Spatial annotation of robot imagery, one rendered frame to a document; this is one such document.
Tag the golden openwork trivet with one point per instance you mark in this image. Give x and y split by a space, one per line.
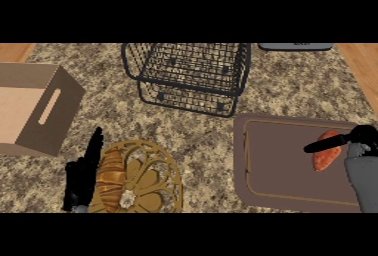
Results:
148 180

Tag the brown cardboard box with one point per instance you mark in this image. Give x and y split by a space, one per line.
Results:
34 108

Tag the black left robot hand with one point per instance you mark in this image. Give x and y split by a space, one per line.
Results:
83 173

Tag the orange sweet potato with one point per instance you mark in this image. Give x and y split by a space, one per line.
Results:
327 156

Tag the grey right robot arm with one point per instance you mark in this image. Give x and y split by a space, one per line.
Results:
364 180

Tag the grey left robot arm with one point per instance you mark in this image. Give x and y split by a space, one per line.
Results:
80 209

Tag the brown croissant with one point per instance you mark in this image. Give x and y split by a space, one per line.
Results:
110 181

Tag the brown rectangular tray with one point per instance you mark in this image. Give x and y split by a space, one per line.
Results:
290 163

